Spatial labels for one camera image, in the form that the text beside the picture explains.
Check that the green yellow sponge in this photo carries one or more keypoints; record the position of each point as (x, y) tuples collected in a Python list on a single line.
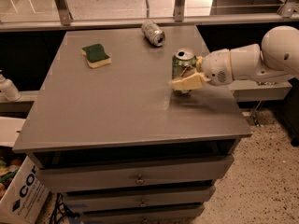
[(96, 56)]

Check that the metal window rail frame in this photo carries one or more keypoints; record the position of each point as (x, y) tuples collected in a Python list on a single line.
[(23, 15)]

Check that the grey drawer cabinet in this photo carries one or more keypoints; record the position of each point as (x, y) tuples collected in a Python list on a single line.
[(125, 111)]

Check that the green soda can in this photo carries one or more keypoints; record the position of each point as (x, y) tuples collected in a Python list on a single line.
[(183, 64)]

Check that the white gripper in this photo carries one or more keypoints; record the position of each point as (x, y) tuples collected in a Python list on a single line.
[(216, 66)]

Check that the bottom grey drawer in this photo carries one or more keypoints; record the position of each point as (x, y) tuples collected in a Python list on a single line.
[(144, 215)]

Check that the top grey drawer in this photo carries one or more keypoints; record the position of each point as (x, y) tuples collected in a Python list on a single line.
[(135, 174)]

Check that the silver 7up can lying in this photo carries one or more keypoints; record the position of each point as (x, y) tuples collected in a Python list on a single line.
[(153, 33)]

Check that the grey drawer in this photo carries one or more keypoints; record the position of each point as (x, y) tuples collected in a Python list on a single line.
[(144, 215), (140, 198), (135, 174)]

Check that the middle grey drawer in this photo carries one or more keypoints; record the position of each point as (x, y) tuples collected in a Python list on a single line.
[(140, 198)]

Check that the white plastic bottle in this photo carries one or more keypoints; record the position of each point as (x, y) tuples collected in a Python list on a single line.
[(8, 88)]

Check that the white cardboard box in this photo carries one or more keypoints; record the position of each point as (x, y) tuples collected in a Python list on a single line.
[(24, 198)]

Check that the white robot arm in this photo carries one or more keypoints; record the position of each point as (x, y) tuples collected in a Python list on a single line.
[(276, 59)]

